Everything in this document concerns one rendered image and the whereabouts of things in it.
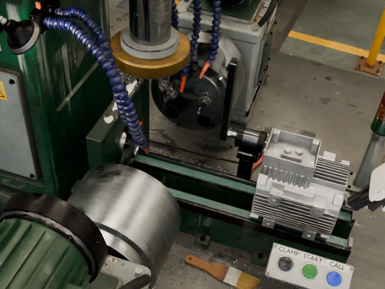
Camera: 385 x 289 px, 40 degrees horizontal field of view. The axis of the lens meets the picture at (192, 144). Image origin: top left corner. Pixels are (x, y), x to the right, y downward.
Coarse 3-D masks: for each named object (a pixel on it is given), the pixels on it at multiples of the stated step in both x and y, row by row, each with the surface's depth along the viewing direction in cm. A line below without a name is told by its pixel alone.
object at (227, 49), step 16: (208, 32) 154; (208, 48) 148; (224, 48) 151; (192, 64) 143; (224, 64) 147; (240, 64) 154; (176, 80) 148; (192, 80) 146; (208, 80) 145; (224, 80) 144; (240, 80) 153; (160, 96) 154; (176, 96) 152; (192, 96) 150; (208, 96) 147; (224, 96) 147; (176, 112) 155; (192, 112) 154; (208, 112) 152; (192, 128) 159; (208, 128) 157
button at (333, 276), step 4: (332, 272) 106; (336, 272) 106; (328, 276) 106; (332, 276) 106; (336, 276) 106; (340, 276) 106; (328, 280) 106; (332, 280) 106; (336, 280) 106; (340, 280) 106; (332, 284) 106; (336, 284) 106
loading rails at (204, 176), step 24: (144, 168) 149; (168, 168) 147; (192, 168) 148; (192, 192) 149; (216, 192) 146; (240, 192) 143; (192, 216) 140; (216, 216) 137; (240, 216) 135; (216, 240) 144; (240, 240) 140; (264, 240) 137; (288, 240) 134; (336, 240) 132; (264, 264) 138
